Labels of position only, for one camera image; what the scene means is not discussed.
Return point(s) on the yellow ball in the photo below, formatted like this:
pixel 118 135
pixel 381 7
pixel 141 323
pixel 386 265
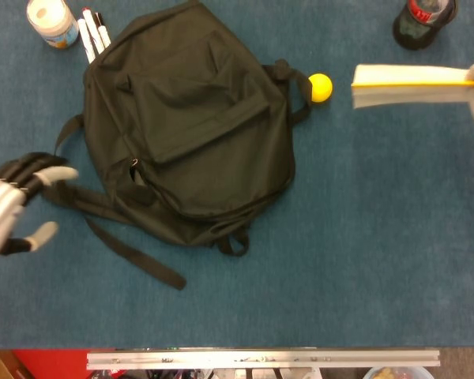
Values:
pixel 320 87

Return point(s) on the clear bottle with red label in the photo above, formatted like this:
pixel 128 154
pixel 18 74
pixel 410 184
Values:
pixel 420 13

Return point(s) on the white marker pen red cap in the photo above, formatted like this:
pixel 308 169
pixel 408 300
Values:
pixel 91 27

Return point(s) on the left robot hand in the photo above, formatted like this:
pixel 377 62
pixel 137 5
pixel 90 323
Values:
pixel 2 205

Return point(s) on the red box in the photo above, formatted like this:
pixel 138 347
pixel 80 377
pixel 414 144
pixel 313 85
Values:
pixel 51 365

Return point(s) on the black fabric backpack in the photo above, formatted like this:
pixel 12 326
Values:
pixel 201 138

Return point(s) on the blue carpet table cover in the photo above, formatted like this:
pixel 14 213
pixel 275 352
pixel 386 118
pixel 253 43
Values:
pixel 339 276

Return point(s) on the pale tub with yellow contents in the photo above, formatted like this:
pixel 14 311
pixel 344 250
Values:
pixel 395 374

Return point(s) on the aluminium profile rail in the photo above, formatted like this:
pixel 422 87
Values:
pixel 260 359

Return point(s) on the black mesh cup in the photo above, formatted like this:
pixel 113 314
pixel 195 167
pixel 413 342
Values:
pixel 411 35

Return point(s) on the white plastic jar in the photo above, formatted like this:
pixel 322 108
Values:
pixel 51 19

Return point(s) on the white book with yellow band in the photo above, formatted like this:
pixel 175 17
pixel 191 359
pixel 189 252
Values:
pixel 411 83

